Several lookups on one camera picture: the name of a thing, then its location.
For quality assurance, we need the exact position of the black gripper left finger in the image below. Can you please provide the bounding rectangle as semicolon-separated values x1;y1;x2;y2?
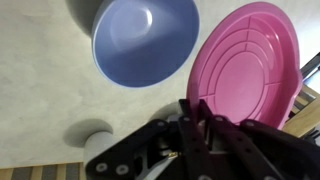
85;98;214;180

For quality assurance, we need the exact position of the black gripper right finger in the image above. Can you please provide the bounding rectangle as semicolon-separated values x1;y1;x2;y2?
198;99;320;180

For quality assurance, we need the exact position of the pink plastic plate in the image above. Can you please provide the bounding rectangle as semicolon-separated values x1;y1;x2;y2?
185;1;304;131

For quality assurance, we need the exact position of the blue plastic bowl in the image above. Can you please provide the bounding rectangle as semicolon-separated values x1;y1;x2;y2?
91;0;201;89

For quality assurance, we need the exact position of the wooden chair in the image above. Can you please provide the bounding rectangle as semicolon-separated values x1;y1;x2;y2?
0;83;320;180

